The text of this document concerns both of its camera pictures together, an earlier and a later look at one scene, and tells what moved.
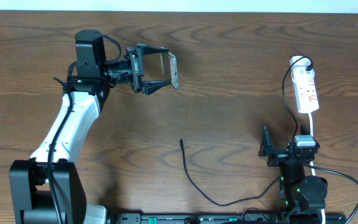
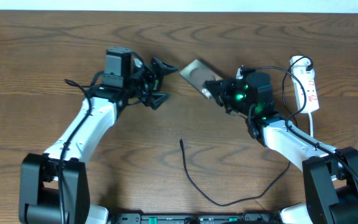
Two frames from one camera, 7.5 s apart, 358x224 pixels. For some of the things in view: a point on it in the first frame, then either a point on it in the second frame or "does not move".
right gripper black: (278, 156) → (223, 88)
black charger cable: (279, 180) does not move
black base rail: (227, 218) does not move
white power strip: (302, 76) does not move
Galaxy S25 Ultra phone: (173, 71) → (197, 73)
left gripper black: (137, 62) → (156, 78)
